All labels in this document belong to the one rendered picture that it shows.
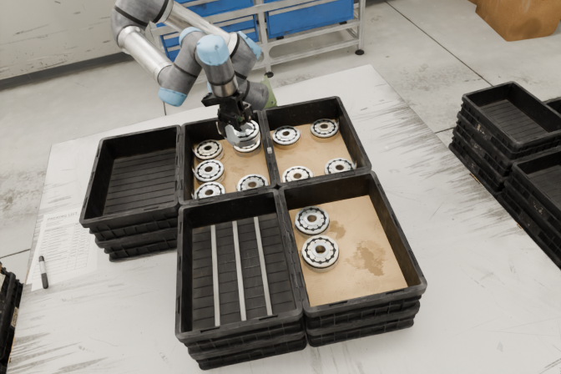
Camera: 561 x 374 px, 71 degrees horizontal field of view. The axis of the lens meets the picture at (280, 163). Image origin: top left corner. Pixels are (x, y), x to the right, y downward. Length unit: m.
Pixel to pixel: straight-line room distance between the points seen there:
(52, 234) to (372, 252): 1.14
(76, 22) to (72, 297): 2.95
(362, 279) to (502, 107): 1.45
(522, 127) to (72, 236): 2.02
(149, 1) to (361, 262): 1.04
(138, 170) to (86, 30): 2.66
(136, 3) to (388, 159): 1.05
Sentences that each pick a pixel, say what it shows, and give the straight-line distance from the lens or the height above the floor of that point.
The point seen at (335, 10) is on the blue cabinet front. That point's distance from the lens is 3.37.
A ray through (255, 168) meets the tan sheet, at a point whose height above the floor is 0.83.
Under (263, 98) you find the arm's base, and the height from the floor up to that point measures 0.87.
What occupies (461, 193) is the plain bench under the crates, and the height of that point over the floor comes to 0.70.
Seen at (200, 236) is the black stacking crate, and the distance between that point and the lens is 1.25.
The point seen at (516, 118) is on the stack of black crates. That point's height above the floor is 0.49.
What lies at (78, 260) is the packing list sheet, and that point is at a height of 0.70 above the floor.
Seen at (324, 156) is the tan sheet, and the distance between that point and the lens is 1.41.
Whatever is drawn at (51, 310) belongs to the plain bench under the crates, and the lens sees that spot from 1.49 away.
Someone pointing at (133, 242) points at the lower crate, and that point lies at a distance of 1.36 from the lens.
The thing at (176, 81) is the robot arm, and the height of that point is 1.24.
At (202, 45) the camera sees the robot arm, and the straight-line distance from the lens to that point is 1.04.
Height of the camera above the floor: 1.81
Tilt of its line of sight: 45 degrees down
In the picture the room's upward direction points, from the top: 8 degrees counter-clockwise
